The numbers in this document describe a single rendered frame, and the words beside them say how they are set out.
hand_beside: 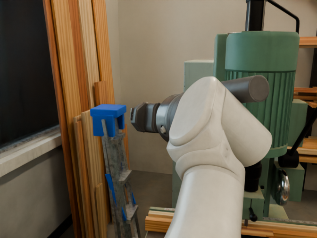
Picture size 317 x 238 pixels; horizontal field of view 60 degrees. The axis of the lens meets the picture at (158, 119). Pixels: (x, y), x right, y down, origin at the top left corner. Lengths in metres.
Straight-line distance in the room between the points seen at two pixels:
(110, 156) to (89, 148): 0.57
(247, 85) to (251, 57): 0.34
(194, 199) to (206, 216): 0.02
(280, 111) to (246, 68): 0.14
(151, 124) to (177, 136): 0.17
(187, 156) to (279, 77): 0.46
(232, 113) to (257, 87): 0.05
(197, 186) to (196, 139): 0.05
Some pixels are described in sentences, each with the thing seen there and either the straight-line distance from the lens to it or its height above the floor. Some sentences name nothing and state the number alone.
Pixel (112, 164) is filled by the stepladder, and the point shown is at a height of 0.86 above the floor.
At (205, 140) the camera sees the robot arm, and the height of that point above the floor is 1.37.
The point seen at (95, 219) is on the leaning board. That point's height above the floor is 0.20.
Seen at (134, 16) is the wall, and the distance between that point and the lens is 3.28.
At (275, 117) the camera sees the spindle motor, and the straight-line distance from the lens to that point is 0.73.
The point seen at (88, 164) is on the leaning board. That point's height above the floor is 0.65.
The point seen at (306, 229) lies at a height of 0.95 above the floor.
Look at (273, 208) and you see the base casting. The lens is 1.35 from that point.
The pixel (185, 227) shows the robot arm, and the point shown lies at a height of 1.31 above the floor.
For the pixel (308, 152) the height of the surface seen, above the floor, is 0.59.
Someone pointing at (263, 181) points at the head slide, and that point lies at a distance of 0.96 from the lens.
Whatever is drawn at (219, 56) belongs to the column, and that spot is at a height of 1.45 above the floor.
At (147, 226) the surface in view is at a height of 0.92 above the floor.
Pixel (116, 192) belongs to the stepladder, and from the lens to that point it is 1.62.
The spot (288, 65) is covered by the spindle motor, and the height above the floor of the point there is 1.43.
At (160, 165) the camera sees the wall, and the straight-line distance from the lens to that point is 3.45.
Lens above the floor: 1.46
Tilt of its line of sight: 14 degrees down
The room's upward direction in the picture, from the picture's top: straight up
